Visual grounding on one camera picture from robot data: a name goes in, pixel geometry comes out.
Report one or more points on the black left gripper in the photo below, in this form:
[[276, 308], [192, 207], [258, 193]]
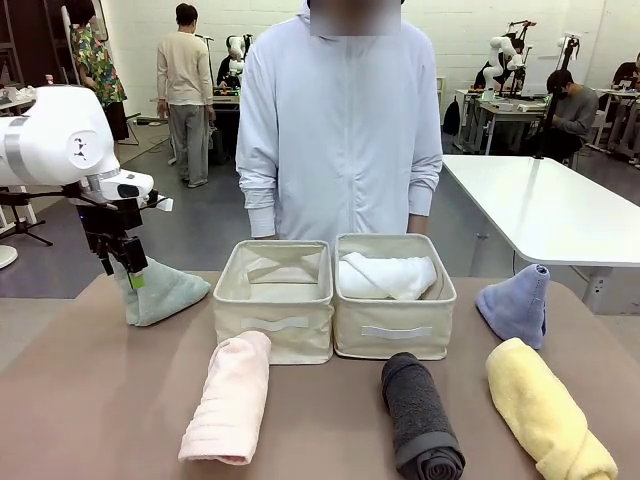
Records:
[[112, 215]]

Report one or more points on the mint green cone towel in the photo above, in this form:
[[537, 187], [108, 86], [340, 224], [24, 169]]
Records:
[[170, 295]]

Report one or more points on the pink towel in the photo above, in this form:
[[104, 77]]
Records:
[[230, 400]]

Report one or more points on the dark grey towel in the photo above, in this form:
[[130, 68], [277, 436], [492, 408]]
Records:
[[420, 420]]

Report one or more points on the lavender blue cone towel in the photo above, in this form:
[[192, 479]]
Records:
[[520, 305]]

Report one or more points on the yellow towel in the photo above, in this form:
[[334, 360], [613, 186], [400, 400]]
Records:
[[545, 415]]

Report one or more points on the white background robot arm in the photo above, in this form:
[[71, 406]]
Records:
[[235, 55], [502, 55]]

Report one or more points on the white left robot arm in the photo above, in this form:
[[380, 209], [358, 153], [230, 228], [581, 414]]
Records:
[[50, 135]]

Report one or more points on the black tripod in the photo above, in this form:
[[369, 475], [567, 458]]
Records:
[[20, 215]]

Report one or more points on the white round stand base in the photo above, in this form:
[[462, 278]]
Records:
[[6, 257]]

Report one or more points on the beige fabric bin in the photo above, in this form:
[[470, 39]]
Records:
[[272, 325], [395, 330]]

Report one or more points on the person in cream sweater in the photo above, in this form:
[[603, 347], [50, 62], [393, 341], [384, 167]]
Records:
[[185, 90]]

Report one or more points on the person in floral dress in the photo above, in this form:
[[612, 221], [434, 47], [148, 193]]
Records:
[[97, 65]]

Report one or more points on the person in white hoodie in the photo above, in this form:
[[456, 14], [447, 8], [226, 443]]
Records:
[[340, 125]]

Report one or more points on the white rolled towel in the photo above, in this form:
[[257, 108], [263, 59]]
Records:
[[385, 277]]

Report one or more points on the black backpack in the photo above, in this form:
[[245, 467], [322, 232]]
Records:
[[451, 117]]

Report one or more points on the background work desk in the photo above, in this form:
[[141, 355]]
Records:
[[505, 112]]

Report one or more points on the white table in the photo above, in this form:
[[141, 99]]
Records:
[[550, 210]]

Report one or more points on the seated person in grey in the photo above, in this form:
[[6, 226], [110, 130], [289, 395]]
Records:
[[572, 110]]

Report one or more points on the seated person at edge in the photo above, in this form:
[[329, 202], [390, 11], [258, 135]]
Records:
[[627, 100]]

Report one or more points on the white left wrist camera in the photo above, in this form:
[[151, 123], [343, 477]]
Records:
[[161, 202]]

